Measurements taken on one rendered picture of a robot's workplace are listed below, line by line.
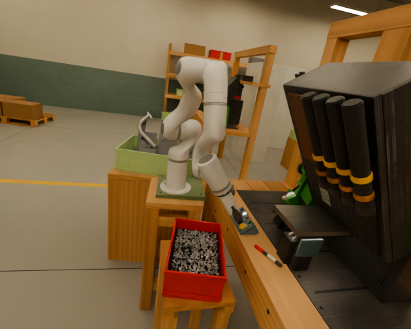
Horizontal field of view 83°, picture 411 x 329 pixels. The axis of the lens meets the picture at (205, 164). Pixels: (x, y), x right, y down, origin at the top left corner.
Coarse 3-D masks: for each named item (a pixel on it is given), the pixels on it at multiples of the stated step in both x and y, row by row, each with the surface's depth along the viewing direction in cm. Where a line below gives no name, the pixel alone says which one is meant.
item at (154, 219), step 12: (156, 216) 132; (168, 216) 136; (180, 216) 137; (192, 216) 135; (156, 228) 135; (144, 240) 138; (156, 240) 138; (144, 252) 140; (156, 252) 178; (144, 264) 144; (144, 276) 148; (144, 288) 151; (156, 288) 154; (144, 300) 155
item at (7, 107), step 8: (0, 96) 511; (8, 96) 524; (16, 96) 536; (0, 104) 468; (8, 104) 469; (16, 104) 470; (24, 104) 472; (32, 104) 481; (40, 104) 505; (0, 112) 473; (8, 112) 474; (16, 112) 476; (24, 112) 477; (32, 112) 479; (40, 112) 508; (8, 120) 486; (24, 120) 515; (32, 120) 484; (40, 120) 504
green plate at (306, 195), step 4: (304, 180) 98; (300, 184) 100; (304, 184) 99; (300, 188) 100; (304, 188) 100; (308, 188) 97; (296, 192) 102; (300, 192) 102; (304, 192) 99; (308, 192) 97; (300, 196) 104; (304, 196) 99; (308, 196) 97; (300, 200) 105; (304, 200) 99; (308, 200) 97; (312, 200) 95; (308, 204) 97; (312, 204) 97
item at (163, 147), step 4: (160, 136) 192; (164, 140) 193; (168, 140) 193; (172, 140) 193; (176, 140) 194; (160, 144) 192; (164, 144) 192; (168, 144) 193; (172, 144) 193; (176, 144) 194; (160, 148) 192; (164, 148) 192; (160, 152) 192; (164, 152) 187
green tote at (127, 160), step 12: (120, 144) 176; (132, 144) 204; (156, 144) 207; (120, 156) 169; (132, 156) 169; (144, 156) 169; (156, 156) 168; (120, 168) 172; (132, 168) 172; (144, 168) 172; (156, 168) 172
